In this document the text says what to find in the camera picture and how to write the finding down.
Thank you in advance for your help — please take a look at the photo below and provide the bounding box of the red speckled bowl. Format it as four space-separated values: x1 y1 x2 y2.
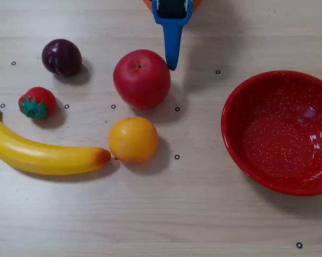
221 70 322 196

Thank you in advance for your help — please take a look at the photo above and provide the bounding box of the dark purple toy plum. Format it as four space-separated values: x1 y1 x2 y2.
41 39 83 77

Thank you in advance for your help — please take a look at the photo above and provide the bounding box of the orange robot base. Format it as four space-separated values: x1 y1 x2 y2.
143 0 203 9

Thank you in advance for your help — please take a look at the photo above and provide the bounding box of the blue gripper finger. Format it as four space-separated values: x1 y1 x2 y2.
162 24 183 72

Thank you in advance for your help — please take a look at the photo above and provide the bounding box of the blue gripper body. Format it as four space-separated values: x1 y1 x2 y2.
151 0 194 27

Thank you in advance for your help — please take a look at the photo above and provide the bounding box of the orange toy fruit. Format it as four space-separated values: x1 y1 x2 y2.
108 116 159 164

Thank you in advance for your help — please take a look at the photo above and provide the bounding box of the red toy strawberry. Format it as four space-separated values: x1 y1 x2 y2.
18 86 57 120

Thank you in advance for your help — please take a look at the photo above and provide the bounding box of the yellow toy banana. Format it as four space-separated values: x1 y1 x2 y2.
0 107 112 176

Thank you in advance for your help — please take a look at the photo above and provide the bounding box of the red toy apple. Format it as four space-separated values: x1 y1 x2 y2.
112 49 172 110

